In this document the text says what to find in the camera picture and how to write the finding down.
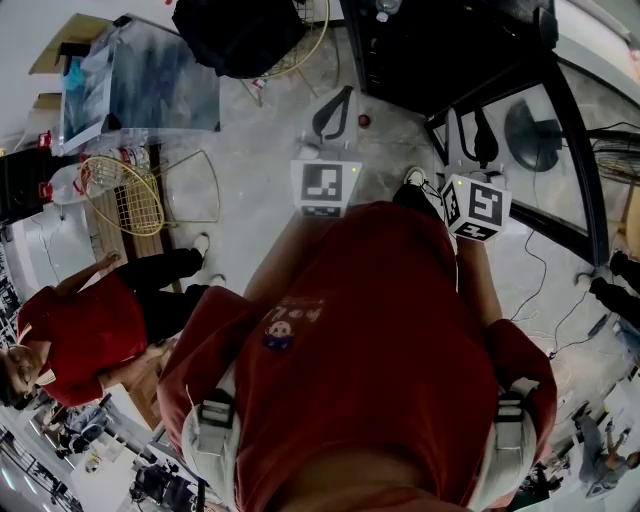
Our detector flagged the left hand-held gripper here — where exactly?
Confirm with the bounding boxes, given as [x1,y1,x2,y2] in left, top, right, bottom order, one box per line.
[289,84,365,219]

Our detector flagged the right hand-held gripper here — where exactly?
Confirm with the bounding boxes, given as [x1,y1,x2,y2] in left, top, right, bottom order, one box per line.
[438,105,514,244]

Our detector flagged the person's left forearm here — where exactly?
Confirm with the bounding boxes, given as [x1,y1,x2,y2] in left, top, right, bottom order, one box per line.
[242,212,334,314]

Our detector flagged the person's right forearm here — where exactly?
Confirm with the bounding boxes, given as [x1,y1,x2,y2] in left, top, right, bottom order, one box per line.
[453,234,504,331]

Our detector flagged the person's right shoe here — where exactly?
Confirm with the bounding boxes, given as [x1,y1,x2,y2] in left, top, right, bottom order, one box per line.
[402,166,429,191]

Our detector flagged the person's black trousers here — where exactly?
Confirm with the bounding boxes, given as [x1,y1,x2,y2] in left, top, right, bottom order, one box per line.
[392,182,446,221]

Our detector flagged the black backpack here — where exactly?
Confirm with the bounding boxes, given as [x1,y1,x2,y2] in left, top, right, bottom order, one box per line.
[171,0,307,80]

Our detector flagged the clear water bottle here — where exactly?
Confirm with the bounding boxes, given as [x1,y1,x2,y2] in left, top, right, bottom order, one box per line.
[374,0,404,24]

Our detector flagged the wooden chair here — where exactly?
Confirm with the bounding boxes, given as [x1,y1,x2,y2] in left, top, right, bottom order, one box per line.
[617,184,640,246]

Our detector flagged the person's red shirt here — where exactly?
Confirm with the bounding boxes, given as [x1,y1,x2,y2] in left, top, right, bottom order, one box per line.
[157,199,559,512]

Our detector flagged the plastic bottle with red label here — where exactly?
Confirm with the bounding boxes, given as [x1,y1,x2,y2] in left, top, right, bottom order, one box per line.
[97,144,151,169]

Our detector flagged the wooden slat bench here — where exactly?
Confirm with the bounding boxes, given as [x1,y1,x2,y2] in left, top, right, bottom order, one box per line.
[82,144,184,296]

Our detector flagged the large clear water jug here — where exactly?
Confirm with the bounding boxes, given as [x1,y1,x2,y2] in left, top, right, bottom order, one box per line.
[38,159,109,207]
[37,128,69,154]

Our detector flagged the black ribbed box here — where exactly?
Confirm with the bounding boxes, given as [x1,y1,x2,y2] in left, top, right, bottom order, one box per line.
[0,149,64,224]

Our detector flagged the black angled bracket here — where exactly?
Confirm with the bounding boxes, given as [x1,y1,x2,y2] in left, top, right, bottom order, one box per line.
[55,42,91,65]

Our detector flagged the grey shoulder strap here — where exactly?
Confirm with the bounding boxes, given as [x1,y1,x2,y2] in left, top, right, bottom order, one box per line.
[479,379,544,506]
[180,369,246,512]

